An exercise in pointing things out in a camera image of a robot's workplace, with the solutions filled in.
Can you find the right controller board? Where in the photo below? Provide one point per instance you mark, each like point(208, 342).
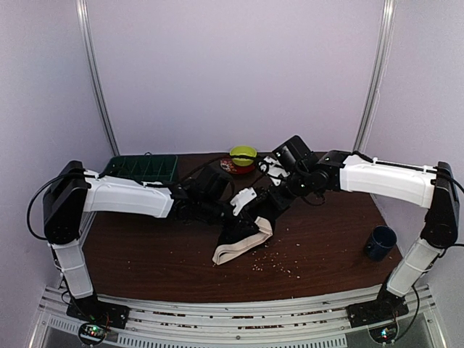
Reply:
point(384, 334)

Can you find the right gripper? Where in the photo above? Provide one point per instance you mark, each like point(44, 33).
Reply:
point(273, 168)

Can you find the aluminium frame post right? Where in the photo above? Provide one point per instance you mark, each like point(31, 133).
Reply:
point(379, 66)

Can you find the green plastic divider tray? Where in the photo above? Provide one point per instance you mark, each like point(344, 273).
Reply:
point(147, 167)

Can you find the lime green plastic bowl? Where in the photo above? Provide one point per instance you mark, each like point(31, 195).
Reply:
point(243, 156)

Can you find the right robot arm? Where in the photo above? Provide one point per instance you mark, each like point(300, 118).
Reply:
point(296, 174)

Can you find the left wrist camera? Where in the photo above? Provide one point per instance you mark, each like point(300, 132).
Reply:
point(212, 182)

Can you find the red floral plate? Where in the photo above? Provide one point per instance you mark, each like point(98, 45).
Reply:
point(230, 167)

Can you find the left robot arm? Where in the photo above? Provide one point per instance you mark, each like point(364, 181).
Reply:
point(77, 191)

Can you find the dark blue mug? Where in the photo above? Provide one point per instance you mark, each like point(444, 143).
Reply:
point(380, 242)

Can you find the aluminium frame post left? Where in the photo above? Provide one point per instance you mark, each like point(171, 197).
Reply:
point(96, 84)

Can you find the black underwear beige waistband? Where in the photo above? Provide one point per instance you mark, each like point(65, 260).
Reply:
point(238, 238)

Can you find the aluminium frame post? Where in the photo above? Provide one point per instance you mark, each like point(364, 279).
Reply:
point(96, 84)
point(379, 66)

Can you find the left controller board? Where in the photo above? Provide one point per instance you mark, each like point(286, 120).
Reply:
point(91, 333)

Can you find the controller board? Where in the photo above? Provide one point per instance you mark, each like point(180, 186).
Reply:
point(384, 334)
point(91, 333)

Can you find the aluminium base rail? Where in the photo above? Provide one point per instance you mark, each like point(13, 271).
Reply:
point(320, 321)

